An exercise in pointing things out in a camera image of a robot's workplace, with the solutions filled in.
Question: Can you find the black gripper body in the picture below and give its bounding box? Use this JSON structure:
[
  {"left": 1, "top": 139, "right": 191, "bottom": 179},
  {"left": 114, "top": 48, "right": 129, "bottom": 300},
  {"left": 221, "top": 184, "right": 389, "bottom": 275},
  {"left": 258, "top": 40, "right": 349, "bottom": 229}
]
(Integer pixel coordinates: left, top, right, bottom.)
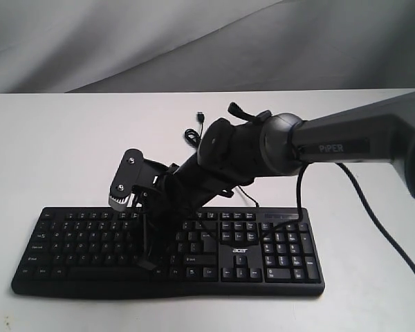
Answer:
[{"left": 137, "top": 162, "right": 228, "bottom": 233}]

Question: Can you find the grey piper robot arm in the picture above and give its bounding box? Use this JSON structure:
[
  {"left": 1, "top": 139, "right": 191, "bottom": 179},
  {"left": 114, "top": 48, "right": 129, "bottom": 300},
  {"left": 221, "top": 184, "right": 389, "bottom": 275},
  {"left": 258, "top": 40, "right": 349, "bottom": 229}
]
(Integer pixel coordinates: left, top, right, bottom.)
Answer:
[{"left": 146, "top": 92, "right": 415, "bottom": 246}]

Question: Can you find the black acer keyboard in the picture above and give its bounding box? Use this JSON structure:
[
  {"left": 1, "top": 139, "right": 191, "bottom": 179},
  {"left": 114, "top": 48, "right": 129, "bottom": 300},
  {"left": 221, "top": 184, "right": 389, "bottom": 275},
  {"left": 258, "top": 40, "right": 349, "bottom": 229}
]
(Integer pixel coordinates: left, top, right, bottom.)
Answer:
[{"left": 11, "top": 207, "right": 325, "bottom": 299}]

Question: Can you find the grey backdrop cloth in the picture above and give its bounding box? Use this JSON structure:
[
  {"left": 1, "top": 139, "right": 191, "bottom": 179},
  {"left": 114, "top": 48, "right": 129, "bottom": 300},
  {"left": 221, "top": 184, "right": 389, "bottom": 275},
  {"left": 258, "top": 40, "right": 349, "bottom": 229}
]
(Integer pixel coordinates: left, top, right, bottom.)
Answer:
[{"left": 0, "top": 1, "right": 415, "bottom": 93}]

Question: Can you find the black keyboard usb cable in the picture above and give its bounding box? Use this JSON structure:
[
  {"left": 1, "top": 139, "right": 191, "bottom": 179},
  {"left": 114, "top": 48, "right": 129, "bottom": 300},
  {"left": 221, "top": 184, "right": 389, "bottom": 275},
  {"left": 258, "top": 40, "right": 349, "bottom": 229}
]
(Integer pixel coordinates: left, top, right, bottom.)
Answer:
[{"left": 183, "top": 111, "right": 261, "bottom": 210}]

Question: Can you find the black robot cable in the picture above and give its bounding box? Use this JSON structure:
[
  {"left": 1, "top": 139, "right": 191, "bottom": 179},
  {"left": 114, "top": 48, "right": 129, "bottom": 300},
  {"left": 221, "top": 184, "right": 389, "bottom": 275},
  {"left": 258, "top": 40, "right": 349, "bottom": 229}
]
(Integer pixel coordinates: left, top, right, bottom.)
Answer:
[{"left": 261, "top": 162, "right": 415, "bottom": 295}]

